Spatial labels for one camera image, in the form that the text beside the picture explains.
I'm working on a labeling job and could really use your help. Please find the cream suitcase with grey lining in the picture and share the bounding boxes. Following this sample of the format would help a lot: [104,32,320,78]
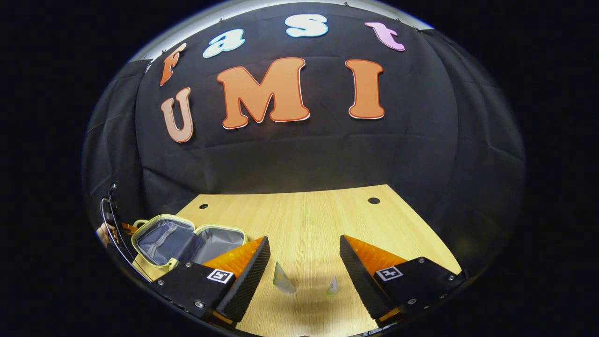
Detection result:
[131,214,248,272]

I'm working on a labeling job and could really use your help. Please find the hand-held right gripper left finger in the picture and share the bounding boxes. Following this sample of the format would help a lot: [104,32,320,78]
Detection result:
[150,235,271,326]

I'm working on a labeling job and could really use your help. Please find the large green silver sachet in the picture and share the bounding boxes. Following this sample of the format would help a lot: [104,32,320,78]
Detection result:
[273,261,297,294]

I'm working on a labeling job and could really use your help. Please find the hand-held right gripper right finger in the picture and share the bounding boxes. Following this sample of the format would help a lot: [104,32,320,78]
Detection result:
[339,234,468,324]

